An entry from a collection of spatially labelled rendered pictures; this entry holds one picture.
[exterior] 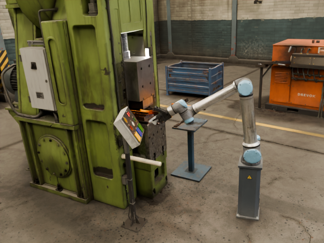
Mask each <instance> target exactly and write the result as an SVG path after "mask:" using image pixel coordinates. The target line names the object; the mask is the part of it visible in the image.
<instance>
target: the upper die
mask: <svg viewBox="0 0 324 243"><path fill-rule="evenodd" d="M152 104H153V98H152V95H151V96H150V97H148V98H146V99H144V100H142V101H141V102H137V101H128V105H129V108H138V109H145V108H147V107H148V106H150V105H152Z"/></svg>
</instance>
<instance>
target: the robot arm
mask: <svg viewBox="0 0 324 243"><path fill-rule="evenodd" d="M237 92H238V93H239V97H240V106H241V114H242V123H243V135H244V138H243V154H242V157H241V163H242V164H244V165H247V166H257V165H260V164H261V149H260V136H258V135H257V129H256V120H255V109H254V100H253V86H252V81H251V80H250V79H249V78H247V77H244V78H239V79H237V80H235V81H234V82H233V84H231V85H229V86H227V87H226V88H224V89H222V90H220V91H218V92H216V93H214V94H212V95H211V96H209V97H207V98H205V99H203V100H201V101H199V102H197V103H196V104H194V105H191V106H188V105H187V104H186V102H185V101H184V100H183V99H181V100H179V101H177V102H176V103H174V104H172V105H171V106H169V107H168V108H167V109H166V110H164V109H162V108H159V107H157V106H155V107H154V110H156V111H158V112H160V113H159V114H157V115H156V116H154V117H153V118H152V119H151V120H150V121H149V123H150V122H152V123H153V124H154V125H156V124H157V121H158V120H159V121H160V123H161V124H163V121H164V122H166V121H167V120H168V119H170V118H171V117H172V116H174V115H175V114H177V113H179V115H180V116H181V118H182V119H183V121H184V123H185V124H188V123H190V122H192V121H193V120H194V118H193V115H195V114H196V113H198V112H200V111H202V110H204V109H206V108H208V107H209V106H211V105H213V104H215V103H217V102H219V101H221V100H223V99H225V98H227V97H229V96H231V95H233V94H235V93H237Z"/></svg>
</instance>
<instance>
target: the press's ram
mask: <svg viewBox="0 0 324 243"><path fill-rule="evenodd" d="M124 66H125V75H126V85H127V95H128V101H137V102H141V101H142V100H144V99H146V98H148V97H150V96H151V95H154V94H155V93H154V78H153V63H152V57H144V56H131V57H130V59H125V60H124Z"/></svg>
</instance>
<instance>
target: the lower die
mask: <svg viewBox="0 0 324 243"><path fill-rule="evenodd" d="M130 111H131V112H133V114H134V115H135V117H136V119H137V120H138V119H139V120H140V121H146V122H147V121H149V120H150V119H152V118H153V117H154V114H149V112H142V111H135V110H130ZM135 113H137V115H136V114H135ZM139 113H140V114H139ZM138 114H139V117H138Z"/></svg>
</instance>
